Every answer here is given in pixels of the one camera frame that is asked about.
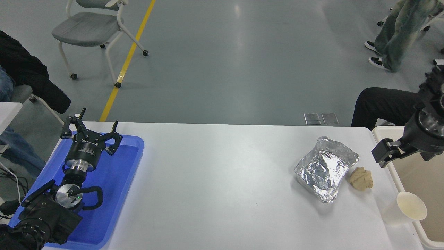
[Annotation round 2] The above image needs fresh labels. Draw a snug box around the large pale bin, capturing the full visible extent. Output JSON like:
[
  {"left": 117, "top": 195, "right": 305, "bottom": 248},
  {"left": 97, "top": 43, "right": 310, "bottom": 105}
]
[{"left": 372, "top": 125, "right": 444, "bottom": 250}]

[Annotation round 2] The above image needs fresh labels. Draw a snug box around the seated person with crossed arms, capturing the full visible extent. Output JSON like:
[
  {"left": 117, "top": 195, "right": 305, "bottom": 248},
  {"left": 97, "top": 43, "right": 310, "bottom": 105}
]
[{"left": 0, "top": 30, "right": 71, "bottom": 179}]

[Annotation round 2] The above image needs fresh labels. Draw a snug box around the white floor cable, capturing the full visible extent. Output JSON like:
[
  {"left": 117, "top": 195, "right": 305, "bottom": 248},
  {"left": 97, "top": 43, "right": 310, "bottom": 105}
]
[{"left": 0, "top": 161, "right": 22, "bottom": 205}]

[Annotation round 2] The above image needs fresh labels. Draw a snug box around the white wheeled chair frame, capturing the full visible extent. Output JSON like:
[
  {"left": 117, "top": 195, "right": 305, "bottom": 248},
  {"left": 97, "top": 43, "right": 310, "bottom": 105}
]
[{"left": 377, "top": 14, "right": 444, "bottom": 55}]

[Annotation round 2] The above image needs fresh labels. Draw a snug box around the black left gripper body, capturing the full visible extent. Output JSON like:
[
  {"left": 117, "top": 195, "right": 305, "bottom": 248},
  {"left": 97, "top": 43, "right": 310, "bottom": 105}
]
[{"left": 66, "top": 130, "right": 106, "bottom": 164}]

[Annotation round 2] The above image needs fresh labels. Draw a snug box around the white paper cup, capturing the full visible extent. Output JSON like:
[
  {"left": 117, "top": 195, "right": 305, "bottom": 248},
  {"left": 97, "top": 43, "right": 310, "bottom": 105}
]
[{"left": 381, "top": 191, "right": 428, "bottom": 225}]

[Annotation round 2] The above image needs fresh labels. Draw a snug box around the white side table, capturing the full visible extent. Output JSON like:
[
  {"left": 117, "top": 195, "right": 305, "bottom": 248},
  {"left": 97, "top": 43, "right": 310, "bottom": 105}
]
[{"left": 0, "top": 102, "right": 23, "bottom": 135}]

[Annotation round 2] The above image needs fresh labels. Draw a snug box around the crumpled tan paper ball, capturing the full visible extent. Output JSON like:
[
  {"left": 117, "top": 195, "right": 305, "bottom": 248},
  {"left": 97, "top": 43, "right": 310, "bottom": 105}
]
[{"left": 348, "top": 166, "right": 374, "bottom": 192}]

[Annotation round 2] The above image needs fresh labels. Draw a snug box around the blue plastic tray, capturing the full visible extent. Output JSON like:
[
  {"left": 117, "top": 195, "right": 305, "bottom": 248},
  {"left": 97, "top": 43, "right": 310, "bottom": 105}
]
[{"left": 8, "top": 134, "right": 145, "bottom": 250}]

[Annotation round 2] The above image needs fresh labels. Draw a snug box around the metal floor plate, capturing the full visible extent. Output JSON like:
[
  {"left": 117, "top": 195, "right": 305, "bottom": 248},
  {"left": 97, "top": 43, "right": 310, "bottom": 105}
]
[
  {"left": 321, "top": 112, "right": 340, "bottom": 125},
  {"left": 304, "top": 112, "right": 322, "bottom": 125}
]

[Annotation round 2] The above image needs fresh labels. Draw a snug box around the walking person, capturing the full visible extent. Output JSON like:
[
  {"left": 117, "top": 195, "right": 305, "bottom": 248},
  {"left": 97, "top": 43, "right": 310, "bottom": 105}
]
[{"left": 364, "top": 0, "right": 444, "bottom": 73}]

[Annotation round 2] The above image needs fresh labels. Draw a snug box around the small black floor object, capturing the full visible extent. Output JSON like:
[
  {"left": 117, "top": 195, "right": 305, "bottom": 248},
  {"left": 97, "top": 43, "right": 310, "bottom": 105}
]
[{"left": 0, "top": 197, "right": 26, "bottom": 215}]

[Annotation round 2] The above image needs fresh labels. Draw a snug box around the crumpled foil tray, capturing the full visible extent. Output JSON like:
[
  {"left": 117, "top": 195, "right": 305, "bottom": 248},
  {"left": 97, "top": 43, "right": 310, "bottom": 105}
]
[{"left": 294, "top": 136, "right": 360, "bottom": 205}]

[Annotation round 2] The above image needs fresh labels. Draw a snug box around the grey seat white-frame chair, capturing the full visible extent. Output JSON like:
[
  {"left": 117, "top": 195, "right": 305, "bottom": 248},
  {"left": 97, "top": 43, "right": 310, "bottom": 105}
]
[{"left": 52, "top": 0, "right": 150, "bottom": 89}]

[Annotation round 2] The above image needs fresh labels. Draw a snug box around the seated person by bin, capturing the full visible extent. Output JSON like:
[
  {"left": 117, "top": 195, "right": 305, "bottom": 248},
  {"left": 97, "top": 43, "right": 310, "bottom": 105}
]
[{"left": 351, "top": 87, "right": 424, "bottom": 127}]

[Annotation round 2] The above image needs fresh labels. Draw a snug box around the grey chair under person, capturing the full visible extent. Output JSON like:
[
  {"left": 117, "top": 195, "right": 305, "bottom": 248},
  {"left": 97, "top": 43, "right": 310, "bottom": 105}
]
[{"left": 10, "top": 84, "right": 66, "bottom": 126}]

